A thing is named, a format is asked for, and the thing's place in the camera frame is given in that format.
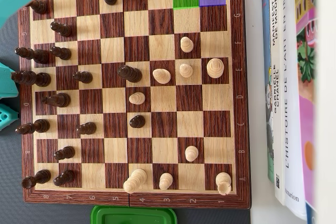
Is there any dark wooden king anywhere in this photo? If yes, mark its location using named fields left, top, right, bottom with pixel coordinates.
left=11, top=70, right=52, bottom=88

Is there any white rook right middle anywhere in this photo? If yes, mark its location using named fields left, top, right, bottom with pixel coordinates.
left=206, top=58, right=225, bottom=79

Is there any dark wooden knight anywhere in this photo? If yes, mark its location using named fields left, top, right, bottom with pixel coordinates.
left=41, top=92, right=71, bottom=108

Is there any dark wooden bishop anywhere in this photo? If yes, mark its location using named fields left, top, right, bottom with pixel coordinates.
left=15, top=119, right=50, bottom=135
left=15, top=47, right=50, bottom=65

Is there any colourful pink puzzle box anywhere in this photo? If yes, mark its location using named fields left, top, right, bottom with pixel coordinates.
left=293, top=0, right=320, bottom=224

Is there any wooden chessboard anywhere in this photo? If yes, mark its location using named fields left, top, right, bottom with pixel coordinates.
left=17, top=0, right=251, bottom=210

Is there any light wooden rook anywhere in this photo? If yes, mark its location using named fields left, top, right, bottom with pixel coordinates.
left=215, top=172, right=233, bottom=196

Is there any white Gabrielle Chanel book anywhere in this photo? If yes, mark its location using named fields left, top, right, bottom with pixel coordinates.
left=267, top=0, right=287, bottom=206

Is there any green plastic container lid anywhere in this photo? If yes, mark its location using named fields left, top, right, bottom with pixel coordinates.
left=90, top=205, right=177, bottom=224

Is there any dark grey mat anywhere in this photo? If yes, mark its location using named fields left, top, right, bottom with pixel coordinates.
left=0, top=11, right=251, bottom=224

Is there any white art history book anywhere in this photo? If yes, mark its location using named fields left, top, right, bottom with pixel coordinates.
left=278, top=0, right=308, bottom=221

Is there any light wooden queen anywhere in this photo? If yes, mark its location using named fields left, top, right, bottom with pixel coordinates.
left=123, top=168, right=148, bottom=194

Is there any light wooden bishop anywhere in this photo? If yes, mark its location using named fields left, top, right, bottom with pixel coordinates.
left=152, top=68, right=172, bottom=84

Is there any blue illustrated children's book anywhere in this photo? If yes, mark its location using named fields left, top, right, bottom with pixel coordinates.
left=260, top=0, right=277, bottom=183

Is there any dark wooden rook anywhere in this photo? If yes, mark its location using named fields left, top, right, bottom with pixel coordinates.
left=22, top=169, right=52, bottom=189
left=26, top=0, right=49, bottom=15

